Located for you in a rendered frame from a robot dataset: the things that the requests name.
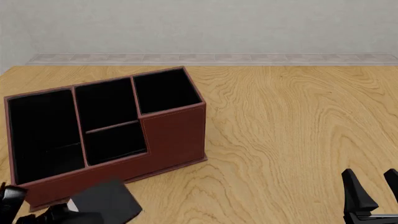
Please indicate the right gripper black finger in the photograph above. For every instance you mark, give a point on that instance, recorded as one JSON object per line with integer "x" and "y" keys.
{"x": 357, "y": 193}
{"x": 393, "y": 184}

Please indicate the black book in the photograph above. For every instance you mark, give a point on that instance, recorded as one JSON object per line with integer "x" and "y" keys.
{"x": 109, "y": 200}

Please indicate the red-brown desk caddy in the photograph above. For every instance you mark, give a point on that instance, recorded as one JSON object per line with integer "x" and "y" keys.
{"x": 174, "y": 137}

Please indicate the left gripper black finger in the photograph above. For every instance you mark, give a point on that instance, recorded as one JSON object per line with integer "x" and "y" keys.
{"x": 49, "y": 215}
{"x": 12, "y": 203}

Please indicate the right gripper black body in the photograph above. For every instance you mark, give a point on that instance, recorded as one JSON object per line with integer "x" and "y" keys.
{"x": 370, "y": 219}

